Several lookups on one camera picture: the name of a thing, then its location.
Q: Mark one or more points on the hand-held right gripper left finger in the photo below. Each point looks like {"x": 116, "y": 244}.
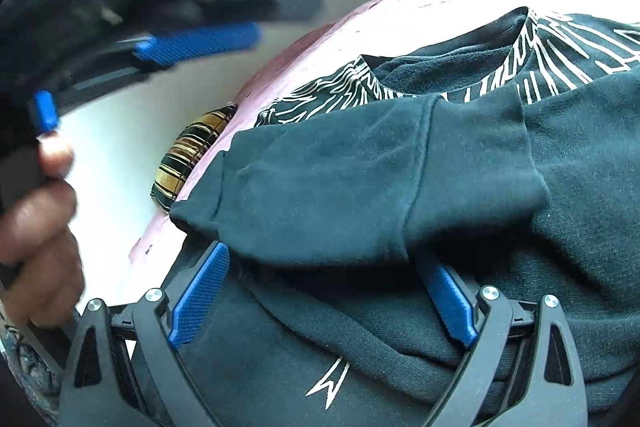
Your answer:
{"x": 197, "y": 302}

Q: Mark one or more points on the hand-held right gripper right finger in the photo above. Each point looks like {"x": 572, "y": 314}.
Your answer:
{"x": 452, "y": 302}

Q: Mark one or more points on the dark green printed sweatshirt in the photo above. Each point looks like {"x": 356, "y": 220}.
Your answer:
{"x": 350, "y": 167}

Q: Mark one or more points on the person's left hand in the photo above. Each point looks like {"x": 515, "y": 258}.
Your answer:
{"x": 45, "y": 242}

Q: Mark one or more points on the gold black striped cloth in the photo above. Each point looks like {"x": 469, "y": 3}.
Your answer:
{"x": 187, "y": 157}

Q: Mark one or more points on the pink dotted bedsheet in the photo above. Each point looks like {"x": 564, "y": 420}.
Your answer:
{"x": 400, "y": 7}

